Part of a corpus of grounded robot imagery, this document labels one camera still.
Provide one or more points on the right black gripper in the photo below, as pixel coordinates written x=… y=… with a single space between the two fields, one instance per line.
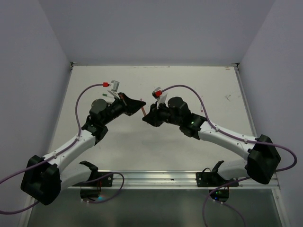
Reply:
x=153 y=117

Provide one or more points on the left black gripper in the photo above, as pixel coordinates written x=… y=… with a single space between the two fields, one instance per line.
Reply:
x=129 y=106

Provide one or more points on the purple white marker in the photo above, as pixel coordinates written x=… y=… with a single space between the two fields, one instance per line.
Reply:
x=202 y=110

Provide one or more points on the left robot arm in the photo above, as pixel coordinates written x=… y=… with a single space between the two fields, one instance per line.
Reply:
x=44 y=179

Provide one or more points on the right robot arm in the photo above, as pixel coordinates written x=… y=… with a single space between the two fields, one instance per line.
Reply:
x=259 y=159

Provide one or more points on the green cap white marker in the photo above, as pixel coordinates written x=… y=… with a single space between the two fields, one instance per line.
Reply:
x=108 y=95

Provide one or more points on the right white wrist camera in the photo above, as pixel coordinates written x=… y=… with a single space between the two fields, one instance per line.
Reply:
x=160 y=96

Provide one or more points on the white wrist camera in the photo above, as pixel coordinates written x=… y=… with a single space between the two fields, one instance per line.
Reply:
x=113 y=89
x=160 y=96

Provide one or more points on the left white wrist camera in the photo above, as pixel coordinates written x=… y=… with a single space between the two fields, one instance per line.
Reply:
x=113 y=89

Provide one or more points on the aluminium mounting rail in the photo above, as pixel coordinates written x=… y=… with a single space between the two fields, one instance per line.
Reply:
x=180 y=180

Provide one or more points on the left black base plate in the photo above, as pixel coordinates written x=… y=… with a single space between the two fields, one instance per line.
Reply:
x=104 y=182

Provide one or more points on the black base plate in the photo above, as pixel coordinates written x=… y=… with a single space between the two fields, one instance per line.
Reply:
x=104 y=182
x=210 y=179

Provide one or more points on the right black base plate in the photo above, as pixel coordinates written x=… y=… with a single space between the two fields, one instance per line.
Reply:
x=210 y=179

